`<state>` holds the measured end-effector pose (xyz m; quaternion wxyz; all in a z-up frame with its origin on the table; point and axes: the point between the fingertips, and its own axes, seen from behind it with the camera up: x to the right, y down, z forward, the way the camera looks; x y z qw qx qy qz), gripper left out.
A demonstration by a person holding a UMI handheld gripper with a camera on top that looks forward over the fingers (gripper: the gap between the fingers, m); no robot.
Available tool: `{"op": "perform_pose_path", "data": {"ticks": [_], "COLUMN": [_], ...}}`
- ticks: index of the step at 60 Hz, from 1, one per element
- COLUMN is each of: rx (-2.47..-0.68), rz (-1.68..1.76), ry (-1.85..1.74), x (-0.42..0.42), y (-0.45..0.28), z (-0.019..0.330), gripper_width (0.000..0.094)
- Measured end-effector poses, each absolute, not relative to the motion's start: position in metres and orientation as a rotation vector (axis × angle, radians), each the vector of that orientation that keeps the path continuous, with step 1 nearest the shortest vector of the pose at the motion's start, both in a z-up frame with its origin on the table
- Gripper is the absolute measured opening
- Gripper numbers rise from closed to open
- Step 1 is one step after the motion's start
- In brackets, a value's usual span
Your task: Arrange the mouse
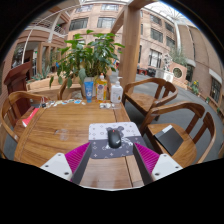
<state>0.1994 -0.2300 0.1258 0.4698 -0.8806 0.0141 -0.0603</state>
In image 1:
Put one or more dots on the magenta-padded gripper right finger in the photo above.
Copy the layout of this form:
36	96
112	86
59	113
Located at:
148	159

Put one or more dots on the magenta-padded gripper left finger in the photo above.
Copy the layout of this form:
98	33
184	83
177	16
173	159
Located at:
77	158

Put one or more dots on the black computer mouse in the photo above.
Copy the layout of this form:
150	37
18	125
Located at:
114	138

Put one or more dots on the grey white printed mouse pad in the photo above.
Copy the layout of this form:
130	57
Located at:
100	133

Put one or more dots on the black notebook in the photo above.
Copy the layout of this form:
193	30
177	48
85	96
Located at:
169	140

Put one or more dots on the small blue sticker card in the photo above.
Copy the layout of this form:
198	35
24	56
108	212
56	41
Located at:
77	101

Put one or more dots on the wooden armchair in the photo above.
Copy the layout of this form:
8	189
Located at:
61	91
180	108
143	101
10	103

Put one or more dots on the clear plastic bag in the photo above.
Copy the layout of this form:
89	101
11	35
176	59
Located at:
110	105

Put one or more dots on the red white booklet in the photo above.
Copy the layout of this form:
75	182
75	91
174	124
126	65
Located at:
30	117

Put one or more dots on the black key bunch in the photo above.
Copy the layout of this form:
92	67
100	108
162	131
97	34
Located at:
43	104

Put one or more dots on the blue tube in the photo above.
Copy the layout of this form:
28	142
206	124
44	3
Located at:
89	90

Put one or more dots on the yellow dish soap bottle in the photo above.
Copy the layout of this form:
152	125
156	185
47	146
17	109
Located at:
101	89

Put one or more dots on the white pump bottle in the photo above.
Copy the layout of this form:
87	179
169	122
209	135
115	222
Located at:
116	93

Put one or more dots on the wooden planter with succulents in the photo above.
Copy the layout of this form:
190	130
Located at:
38	83

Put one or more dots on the yellow flowering plant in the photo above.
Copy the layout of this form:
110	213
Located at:
195	87

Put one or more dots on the dark red wooden lectern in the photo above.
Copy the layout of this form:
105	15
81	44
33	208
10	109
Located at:
16	81

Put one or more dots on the white sculpture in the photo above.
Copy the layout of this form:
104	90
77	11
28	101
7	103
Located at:
168	62

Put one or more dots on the green potted plant white pot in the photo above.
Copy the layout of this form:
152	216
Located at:
88	53

